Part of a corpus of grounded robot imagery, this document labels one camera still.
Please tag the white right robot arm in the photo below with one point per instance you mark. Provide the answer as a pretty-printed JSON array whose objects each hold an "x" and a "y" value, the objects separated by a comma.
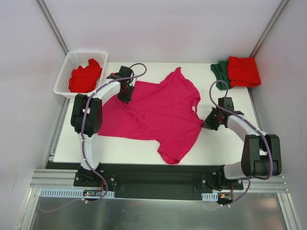
[{"x": 261, "y": 154}]

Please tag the white cable duct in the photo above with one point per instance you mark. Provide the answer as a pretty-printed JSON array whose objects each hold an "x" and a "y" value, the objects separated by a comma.
[
  {"x": 75, "y": 193},
  {"x": 210, "y": 196}
]

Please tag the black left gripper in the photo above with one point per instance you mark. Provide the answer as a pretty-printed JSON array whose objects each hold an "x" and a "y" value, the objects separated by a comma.
[{"x": 124, "y": 96}]

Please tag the folded red t shirt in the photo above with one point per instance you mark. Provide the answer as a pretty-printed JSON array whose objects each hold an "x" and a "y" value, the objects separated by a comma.
[{"x": 243, "y": 72}]

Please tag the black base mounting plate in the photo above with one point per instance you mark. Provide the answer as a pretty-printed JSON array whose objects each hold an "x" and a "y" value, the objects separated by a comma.
[{"x": 144, "y": 181}]

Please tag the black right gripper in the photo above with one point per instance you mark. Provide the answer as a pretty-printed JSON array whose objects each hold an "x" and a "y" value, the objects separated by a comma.
[{"x": 209, "y": 122}]

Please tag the folded green t shirt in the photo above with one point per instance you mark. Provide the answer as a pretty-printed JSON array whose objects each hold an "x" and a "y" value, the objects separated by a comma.
[{"x": 220, "y": 72}]

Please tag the left white cable duct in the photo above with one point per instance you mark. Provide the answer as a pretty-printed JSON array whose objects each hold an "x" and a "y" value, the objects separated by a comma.
[{"x": 75, "y": 193}]

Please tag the right white cable duct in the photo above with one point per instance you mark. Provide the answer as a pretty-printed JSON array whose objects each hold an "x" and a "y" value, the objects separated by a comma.
[{"x": 210, "y": 196}]

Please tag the right aluminium rail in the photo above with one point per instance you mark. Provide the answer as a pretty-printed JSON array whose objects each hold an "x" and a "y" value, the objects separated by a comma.
[{"x": 276, "y": 184}]

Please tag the aluminium rail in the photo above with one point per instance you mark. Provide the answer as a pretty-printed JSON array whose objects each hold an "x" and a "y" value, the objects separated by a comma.
[
  {"x": 52, "y": 178},
  {"x": 276, "y": 184}
]

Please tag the red t shirt in basket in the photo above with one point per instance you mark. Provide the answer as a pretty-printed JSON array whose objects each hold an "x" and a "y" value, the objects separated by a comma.
[{"x": 83, "y": 80}]

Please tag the white perforated plastic basket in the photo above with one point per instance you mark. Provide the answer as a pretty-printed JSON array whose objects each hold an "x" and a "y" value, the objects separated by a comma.
[{"x": 72, "y": 61}]

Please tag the left aluminium rail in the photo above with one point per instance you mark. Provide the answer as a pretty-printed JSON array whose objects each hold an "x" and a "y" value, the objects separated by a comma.
[{"x": 52, "y": 178}]

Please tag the left aluminium frame post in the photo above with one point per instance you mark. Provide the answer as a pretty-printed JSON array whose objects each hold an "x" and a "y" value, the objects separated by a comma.
[{"x": 52, "y": 24}]

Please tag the pink t shirt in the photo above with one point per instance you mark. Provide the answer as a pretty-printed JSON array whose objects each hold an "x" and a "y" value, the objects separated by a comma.
[{"x": 164, "y": 112}]

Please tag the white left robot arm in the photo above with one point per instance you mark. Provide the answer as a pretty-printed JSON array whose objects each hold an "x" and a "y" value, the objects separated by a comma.
[{"x": 86, "y": 117}]

